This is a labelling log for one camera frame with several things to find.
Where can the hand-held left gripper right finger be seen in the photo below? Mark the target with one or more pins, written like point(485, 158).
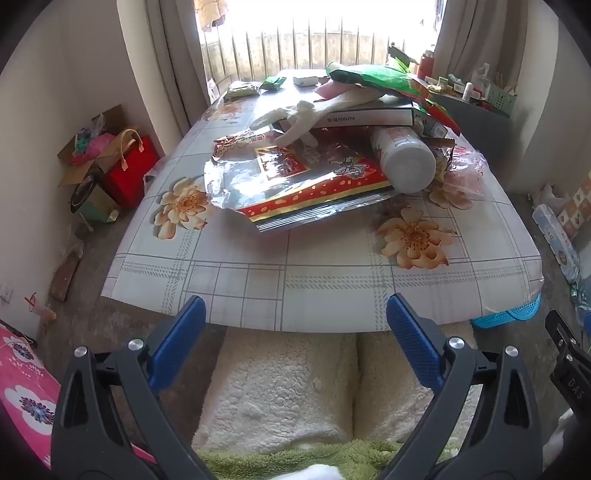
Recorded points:
point(413, 337)

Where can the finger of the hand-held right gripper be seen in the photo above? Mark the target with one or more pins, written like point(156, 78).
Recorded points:
point(558, 334)

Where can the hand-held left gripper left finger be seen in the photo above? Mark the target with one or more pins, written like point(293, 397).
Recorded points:
point(178, 341)

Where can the blue plastic basket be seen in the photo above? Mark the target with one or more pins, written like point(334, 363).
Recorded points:
point(508, 317)

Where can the clear flowered plastic bag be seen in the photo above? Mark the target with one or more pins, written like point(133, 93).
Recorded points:
point(468, 170)

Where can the white plastic bottle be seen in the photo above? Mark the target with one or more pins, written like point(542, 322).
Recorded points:
point(406, 161)

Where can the red foil snack bag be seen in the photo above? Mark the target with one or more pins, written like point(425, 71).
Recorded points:
point(323, 184)

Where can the yellow snack bag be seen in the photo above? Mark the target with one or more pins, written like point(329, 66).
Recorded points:
point(442, 161)

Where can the black box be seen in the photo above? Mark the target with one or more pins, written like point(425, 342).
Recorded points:
point(369, 117)

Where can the green snack bag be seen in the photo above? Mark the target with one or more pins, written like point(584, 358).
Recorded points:
point(378, 78)

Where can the toilet paper pack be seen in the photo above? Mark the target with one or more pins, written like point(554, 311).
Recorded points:
point(554, 235)

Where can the floral tablecloth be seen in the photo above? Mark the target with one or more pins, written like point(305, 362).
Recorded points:
point(323, 286)

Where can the patterned tile board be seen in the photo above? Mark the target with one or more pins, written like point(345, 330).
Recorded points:
point(579, 207)

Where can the wooden board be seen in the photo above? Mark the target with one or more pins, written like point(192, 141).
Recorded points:
point(64, 277)

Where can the white plastic bag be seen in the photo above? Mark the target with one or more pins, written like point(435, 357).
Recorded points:
point(554, 196)

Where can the green fleece garment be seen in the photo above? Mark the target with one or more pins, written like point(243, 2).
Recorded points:
point(277, 461)

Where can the pink floral blanket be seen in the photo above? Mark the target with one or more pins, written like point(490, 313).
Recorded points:
point(27, 392)

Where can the dark green gift bag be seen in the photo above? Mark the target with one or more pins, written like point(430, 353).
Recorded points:
point(99, 203)

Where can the red gift bag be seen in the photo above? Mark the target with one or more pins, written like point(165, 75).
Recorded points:
point(131, 175)

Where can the grey cabinet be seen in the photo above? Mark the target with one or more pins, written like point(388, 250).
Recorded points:
point(466, 115)

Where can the cardboard box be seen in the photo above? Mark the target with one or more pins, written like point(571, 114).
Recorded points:
point(113, 117)

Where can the green storage basket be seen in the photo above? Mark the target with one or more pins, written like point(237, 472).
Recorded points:
point(501, 99)

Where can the pale green packet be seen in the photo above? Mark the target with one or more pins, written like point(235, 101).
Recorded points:
point(242, 89)

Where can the red bottle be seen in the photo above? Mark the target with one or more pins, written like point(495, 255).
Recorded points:
point(425, 67)

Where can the small white box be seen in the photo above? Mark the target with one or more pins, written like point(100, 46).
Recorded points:
point(305, 80)

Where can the beige curtain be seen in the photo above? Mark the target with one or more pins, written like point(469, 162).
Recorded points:
point(157, 55)
point(466, 32)

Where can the metal window grille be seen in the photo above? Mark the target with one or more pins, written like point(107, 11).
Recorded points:
point(323, 50)

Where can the beige folded quilt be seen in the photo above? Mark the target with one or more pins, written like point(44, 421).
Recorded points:
point(210, 11)

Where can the white wall socket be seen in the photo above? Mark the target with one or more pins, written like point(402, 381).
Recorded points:
point(5, 293)

